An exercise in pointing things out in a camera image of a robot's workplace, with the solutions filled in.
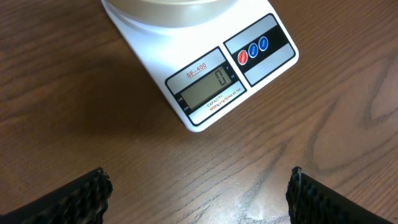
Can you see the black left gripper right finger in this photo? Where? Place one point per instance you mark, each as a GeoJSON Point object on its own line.
{"type": "Point", "coordinates": [311, 202]}

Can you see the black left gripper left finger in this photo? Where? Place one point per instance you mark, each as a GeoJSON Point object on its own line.
{"type": "Point", "coordinates": [83, 200]}

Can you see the white digital kitchen scale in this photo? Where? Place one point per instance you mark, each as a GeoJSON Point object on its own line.
{"type": "Point", "coordinates": [205, 71]}

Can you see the white round bowl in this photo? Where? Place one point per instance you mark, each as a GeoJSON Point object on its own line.
{"type": "Point", "coordinates": [171, 13]}

